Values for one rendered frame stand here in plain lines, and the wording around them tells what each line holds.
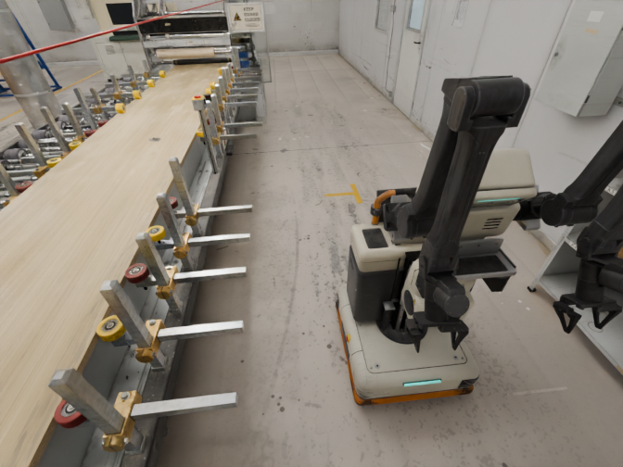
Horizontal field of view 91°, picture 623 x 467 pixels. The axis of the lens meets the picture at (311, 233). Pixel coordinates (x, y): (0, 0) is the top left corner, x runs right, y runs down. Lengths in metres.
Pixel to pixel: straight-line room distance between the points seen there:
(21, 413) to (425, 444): 1.58
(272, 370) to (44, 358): 1.13
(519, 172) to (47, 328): 1.50
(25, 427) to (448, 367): 1.58
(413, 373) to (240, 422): 0.91
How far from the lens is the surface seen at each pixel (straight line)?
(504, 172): 0.98
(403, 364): 1.71
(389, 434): 1.87
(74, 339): 1.26
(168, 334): 1.20
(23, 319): 1.44
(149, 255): 1.22
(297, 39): 11.58
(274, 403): 1.90
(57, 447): 1.27
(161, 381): 1.28
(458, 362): 1.80
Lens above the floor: 1.75
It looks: 39 degrees down
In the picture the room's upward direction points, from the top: 2 degrees counter-clockwise
